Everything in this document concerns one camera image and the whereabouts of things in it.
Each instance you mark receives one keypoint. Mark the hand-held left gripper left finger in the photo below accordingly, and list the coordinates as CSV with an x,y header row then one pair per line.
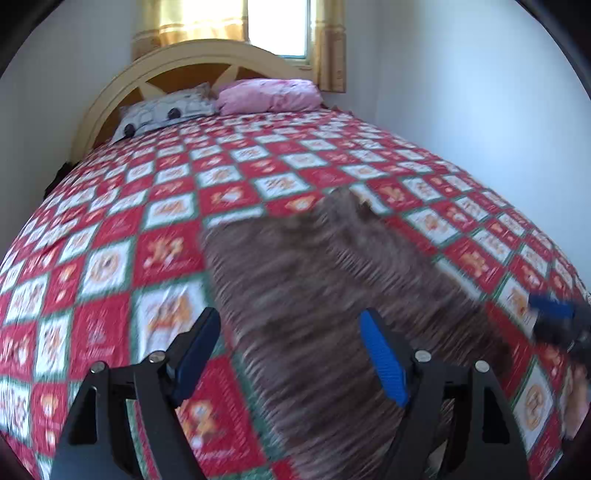
x,y
194,355

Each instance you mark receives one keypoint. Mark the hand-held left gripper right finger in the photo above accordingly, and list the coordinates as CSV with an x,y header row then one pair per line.
x,y
383,364

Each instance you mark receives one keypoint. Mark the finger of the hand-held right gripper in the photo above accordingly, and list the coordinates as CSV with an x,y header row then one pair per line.
x,y
551,307
551,331

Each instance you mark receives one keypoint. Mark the brown patterned garment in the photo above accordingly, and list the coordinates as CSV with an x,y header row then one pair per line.
x,y
314,286

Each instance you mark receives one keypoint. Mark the red checkered printed bedspread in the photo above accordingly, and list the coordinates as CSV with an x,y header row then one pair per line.
x,y
115,221

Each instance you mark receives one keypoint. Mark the grey patterned pillow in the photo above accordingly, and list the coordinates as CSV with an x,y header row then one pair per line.
x,y
157,108

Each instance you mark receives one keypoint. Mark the pink pillow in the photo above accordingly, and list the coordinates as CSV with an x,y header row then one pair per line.
x,y
268,94

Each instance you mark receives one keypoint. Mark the cream wooden headboard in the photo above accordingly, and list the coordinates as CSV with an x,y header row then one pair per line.
x,y
184,53

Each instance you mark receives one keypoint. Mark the yellow curtain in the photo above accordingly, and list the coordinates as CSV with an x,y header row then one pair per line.
x,y
330,46
194,18

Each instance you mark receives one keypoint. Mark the window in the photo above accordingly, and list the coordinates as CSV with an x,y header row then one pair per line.
x,y
277,27

